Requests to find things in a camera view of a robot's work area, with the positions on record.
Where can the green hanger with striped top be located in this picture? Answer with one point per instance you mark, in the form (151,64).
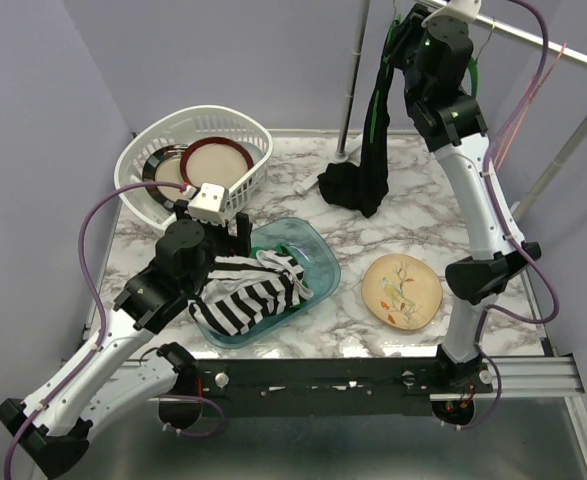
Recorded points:
(473,65)

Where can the black white striped tank top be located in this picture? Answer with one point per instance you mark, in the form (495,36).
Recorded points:
(241,292)

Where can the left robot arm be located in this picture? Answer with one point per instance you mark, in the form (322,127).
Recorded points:
(55,424)

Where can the white plastic dish basket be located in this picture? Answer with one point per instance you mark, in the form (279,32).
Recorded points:
(188,125)

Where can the green tank top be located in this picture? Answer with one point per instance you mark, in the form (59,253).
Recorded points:
(285,247)

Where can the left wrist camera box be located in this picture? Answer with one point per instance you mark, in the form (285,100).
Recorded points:
(207,203)

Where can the clear blue plastic tray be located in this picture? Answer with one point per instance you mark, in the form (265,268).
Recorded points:
(322,275)

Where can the beige bird pattern plate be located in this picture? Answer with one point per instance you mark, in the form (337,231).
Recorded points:
(402,291)

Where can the green hanger with black top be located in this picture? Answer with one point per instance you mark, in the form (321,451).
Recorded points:
(383,80)

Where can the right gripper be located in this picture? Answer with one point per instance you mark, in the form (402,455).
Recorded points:
(409,29)

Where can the red rimmed plate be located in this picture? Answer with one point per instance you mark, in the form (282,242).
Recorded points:
(215,160)

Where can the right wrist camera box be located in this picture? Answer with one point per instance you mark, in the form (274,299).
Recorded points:
(466,11)

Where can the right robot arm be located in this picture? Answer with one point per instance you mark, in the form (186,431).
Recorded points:
(452,125)

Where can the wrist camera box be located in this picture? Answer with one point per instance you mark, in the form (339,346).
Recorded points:
(466,11)
(207,203)

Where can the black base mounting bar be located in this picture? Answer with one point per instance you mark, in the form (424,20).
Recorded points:
(329,387)

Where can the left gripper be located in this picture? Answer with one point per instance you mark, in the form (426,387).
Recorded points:
(232,245)

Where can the black rimmed plate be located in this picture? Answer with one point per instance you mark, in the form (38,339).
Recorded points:
(164,166)

